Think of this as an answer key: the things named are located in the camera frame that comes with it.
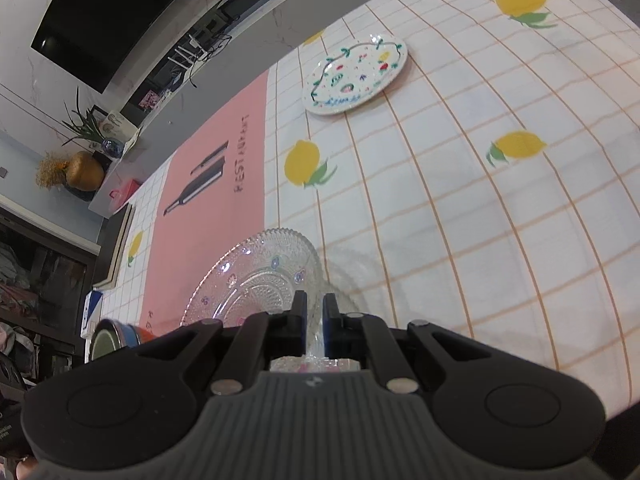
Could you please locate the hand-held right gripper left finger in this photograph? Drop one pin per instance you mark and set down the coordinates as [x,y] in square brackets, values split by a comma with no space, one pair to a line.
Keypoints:
[300,317]

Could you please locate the black flat board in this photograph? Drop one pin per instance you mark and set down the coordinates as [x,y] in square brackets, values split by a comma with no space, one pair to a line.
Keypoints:
[114,247]

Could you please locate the pink placemat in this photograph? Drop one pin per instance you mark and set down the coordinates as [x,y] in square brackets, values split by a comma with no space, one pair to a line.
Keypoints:
[215,170]

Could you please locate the dried yellow flowers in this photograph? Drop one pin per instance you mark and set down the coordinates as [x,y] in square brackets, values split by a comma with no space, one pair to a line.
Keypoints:
[51,171]

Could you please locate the gold round vase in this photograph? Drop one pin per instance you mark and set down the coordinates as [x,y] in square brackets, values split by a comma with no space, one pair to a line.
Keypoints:
[86,171]

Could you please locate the blue and white box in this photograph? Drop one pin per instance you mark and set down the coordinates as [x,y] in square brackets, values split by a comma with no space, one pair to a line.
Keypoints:
[92,312]

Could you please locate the black television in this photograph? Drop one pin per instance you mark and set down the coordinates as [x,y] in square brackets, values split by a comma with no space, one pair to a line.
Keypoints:
[125,15]

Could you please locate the white router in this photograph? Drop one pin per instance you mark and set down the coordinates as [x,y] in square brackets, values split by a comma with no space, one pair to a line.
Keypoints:
[187,52]

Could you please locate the steel bowl with blue outside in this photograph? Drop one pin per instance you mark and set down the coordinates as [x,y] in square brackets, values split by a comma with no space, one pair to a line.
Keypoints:
[129,335]

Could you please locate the green plant in blue vase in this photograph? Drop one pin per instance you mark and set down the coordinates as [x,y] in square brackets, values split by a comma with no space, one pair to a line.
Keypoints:
[87,122]

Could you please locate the clear patterned glass plate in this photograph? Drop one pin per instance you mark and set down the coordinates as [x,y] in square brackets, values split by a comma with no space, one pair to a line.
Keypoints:
[255,280]

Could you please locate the pink floral box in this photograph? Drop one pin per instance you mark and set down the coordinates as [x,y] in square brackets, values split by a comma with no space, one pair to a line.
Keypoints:
[150,99]

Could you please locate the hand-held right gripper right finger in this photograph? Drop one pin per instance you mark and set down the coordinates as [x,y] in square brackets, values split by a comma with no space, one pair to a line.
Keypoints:
[330,322]

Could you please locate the checked lemon-print tablecloth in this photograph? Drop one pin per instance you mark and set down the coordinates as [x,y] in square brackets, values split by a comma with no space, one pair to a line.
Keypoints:
[475,185]

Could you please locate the dark shelf with clothes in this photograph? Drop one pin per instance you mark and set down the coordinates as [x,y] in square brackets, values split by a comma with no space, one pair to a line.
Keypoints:
[40,290]

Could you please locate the framed picture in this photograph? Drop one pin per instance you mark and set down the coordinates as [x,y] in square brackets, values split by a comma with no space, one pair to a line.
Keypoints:
[117,125]

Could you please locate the white fruit-painted plate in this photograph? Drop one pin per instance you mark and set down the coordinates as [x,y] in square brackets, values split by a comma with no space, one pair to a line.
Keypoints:
[356,74]

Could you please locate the white marble TV cabinet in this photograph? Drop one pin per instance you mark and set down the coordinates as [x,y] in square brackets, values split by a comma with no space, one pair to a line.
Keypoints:
[200,75]

